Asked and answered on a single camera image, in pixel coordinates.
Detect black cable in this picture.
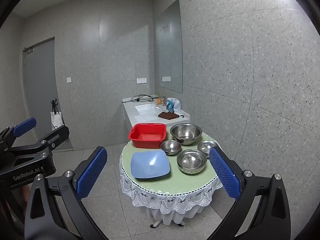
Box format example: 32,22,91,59
123,94,157,102

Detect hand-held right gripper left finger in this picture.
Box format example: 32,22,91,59
24,146,108,240

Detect large steel bowl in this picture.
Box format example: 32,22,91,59
170,123,202,146

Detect grey door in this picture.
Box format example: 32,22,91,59
22,37,73,150

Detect white sink counter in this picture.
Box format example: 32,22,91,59
122,95,190,145

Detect metal bowls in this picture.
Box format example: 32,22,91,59
130,150,171,180

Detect medium steel bowl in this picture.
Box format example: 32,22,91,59
176,149,208,175

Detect white tote bag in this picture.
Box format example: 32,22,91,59
51,99,65,132

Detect red plastic basin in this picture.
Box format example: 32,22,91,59
128,123,167,149

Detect white table base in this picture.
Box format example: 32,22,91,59
149,221,186,228

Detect clear plastic bag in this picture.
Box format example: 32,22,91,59
166,97,181,115

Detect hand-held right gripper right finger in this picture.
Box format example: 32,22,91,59
209,146,292,240

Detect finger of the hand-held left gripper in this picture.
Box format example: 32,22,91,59
0,117,37,153
0,125,70,167

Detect brown cloth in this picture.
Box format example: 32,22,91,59
158,112,180,120

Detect white sink basin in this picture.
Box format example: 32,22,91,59
134,102,164,117

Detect round table with green cloth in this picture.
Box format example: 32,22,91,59
119,126,223,227

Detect wall mirror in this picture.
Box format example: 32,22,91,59
155,0,183,94

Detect small steel bowl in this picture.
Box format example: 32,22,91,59
160,140,182,156
197,140,218,158

